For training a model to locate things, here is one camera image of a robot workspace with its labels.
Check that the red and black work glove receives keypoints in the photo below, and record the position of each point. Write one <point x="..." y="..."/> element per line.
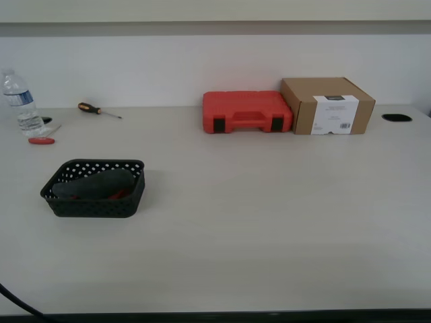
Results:
<point x="97" y="185"/>

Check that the black perforated plastic basket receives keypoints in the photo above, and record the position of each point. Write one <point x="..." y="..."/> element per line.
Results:
<point x="97" y="207"/>

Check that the red plastic tool case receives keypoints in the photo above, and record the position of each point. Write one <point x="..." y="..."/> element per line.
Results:
<point x="246" y="107"/>

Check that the brown cardboard box white label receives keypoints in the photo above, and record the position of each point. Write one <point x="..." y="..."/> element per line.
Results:
<point x="303" y="107"/>

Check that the orange and black screwdriver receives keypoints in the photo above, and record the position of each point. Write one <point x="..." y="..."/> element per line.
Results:
<point x="89" y="108"/>

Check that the clear plastic water bottle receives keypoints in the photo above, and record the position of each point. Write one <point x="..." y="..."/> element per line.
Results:
<point x="22" y="104"/>

